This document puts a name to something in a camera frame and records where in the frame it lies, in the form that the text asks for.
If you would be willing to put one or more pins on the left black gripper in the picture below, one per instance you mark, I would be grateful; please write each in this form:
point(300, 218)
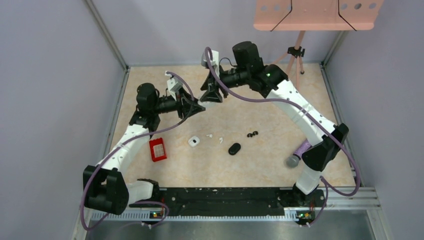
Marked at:
point(190, 106)

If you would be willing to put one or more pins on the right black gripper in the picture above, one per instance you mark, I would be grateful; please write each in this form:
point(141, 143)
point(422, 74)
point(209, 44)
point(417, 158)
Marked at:
point(211, 84)

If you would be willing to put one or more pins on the white oval charging case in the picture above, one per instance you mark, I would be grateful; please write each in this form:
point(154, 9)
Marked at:
point(207, 104)

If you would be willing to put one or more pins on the black oval earbud case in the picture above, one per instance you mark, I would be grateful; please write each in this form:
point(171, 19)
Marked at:
point(234, 149)

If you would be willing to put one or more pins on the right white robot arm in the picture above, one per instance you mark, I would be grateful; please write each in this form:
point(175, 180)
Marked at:
point(253, 81)

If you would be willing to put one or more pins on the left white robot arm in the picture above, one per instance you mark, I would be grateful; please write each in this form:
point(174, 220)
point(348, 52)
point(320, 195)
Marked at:
point(104, 185)

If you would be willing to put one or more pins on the small white square earbud case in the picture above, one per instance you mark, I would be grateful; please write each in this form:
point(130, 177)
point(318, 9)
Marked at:
point(194, 141)

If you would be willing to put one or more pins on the black clip earbuds pair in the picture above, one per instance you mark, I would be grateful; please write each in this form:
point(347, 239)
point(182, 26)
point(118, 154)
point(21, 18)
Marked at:
point(252, 134)

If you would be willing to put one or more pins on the red plastic box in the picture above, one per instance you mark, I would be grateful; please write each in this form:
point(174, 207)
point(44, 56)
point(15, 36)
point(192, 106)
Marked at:
point(157, 149)

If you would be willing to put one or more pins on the purple handheld microphone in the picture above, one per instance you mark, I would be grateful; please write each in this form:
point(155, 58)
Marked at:
point(293, 160)

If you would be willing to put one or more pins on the pink music stand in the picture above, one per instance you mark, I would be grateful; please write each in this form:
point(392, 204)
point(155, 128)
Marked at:
point(315, 15)

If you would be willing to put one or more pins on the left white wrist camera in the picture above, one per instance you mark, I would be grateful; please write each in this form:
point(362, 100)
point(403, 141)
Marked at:
point(173, 84)

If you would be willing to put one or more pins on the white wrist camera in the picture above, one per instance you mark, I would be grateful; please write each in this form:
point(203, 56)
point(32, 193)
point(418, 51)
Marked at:
point(173, 84)
point(214, 60)

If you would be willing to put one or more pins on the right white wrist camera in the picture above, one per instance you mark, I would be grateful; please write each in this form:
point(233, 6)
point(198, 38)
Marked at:
point(214, 60)

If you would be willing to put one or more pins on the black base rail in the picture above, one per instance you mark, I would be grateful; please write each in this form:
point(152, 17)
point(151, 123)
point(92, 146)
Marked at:
point(233, 201)

